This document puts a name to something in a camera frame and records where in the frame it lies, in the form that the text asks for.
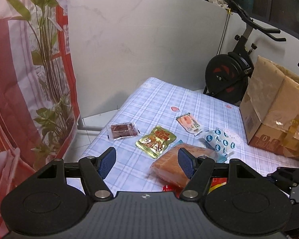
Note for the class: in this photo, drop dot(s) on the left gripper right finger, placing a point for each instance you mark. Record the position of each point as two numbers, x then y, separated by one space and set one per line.
198 171

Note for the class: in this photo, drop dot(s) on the blue white snack packet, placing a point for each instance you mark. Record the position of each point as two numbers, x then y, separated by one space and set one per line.
223 141

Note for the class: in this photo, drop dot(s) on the gold red snack packet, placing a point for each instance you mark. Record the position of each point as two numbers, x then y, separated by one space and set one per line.
156 142

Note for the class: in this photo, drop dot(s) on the dark brown snack packet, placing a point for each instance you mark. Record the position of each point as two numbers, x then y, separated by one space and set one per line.
122 130

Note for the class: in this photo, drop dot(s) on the blue plaid tablecloth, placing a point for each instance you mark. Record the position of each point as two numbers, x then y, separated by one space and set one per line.
157 103

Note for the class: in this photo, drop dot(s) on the black exercise bike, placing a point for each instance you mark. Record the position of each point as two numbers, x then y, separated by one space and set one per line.
227 75

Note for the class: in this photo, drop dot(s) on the peach jelly cup packet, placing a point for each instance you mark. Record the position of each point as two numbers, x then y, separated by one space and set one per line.
190 124

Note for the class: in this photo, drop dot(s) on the brown cardboard box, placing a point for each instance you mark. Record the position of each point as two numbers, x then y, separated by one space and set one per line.
270 109

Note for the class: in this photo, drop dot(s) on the red plant print curtain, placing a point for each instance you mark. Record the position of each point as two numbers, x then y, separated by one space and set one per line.
38 96

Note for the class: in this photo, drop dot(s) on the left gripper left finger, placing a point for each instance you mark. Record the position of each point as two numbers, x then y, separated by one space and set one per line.
93 172

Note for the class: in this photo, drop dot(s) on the orange bread bag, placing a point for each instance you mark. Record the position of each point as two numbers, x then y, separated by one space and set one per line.
166 167

